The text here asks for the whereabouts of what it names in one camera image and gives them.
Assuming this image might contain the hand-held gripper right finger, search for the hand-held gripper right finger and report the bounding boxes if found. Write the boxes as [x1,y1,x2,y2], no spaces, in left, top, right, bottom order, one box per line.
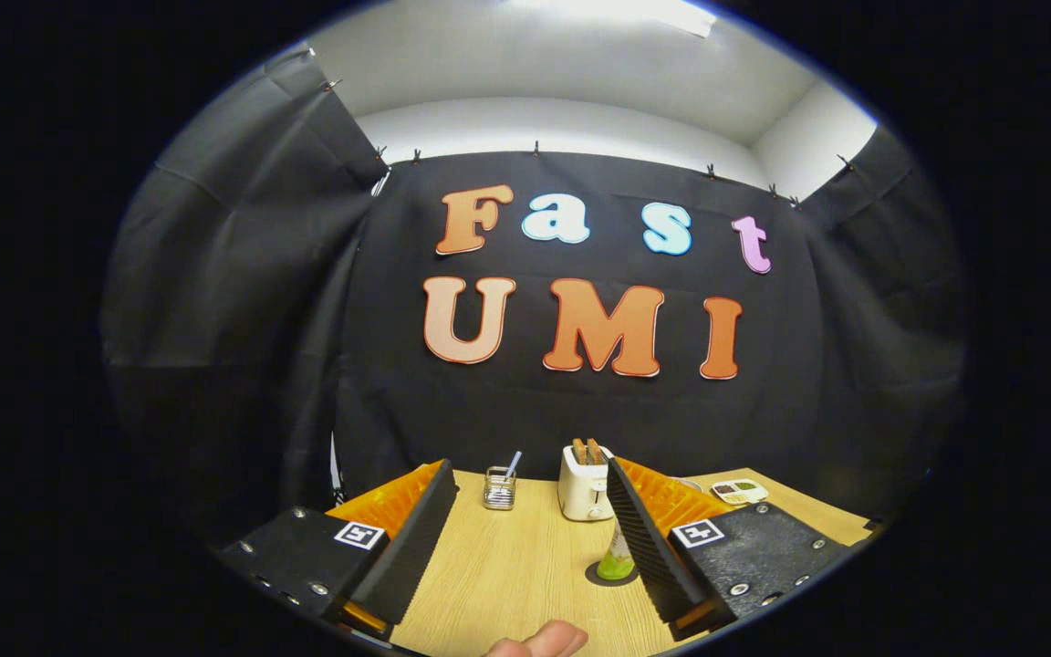
[606,456,855,640]

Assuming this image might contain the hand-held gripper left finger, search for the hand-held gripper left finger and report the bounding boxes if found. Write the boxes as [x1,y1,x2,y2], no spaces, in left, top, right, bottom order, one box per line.
[218,458,459,640]

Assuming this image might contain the clear juice bottle white label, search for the clear juice bottle white label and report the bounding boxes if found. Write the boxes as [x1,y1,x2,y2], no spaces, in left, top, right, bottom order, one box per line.
[597,525,638,581]

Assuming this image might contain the dark brown round coaster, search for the dark brown round coaster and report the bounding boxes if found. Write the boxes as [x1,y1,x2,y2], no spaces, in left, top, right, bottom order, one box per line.
[585,560,643,588]

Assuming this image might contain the wooden table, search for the wooden table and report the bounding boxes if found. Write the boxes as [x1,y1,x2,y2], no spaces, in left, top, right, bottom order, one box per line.
[329,467,873,657]

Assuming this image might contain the white toaster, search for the white toaster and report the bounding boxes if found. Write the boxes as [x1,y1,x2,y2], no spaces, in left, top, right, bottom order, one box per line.
[557,444,619,522]

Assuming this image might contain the white divided dish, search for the white divided dish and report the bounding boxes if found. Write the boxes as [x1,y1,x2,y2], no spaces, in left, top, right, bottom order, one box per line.
[711,479,770,506]

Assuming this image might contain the wire mesh holder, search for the wire mesh holder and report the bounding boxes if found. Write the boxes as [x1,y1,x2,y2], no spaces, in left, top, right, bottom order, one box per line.
[484,466,517,511]

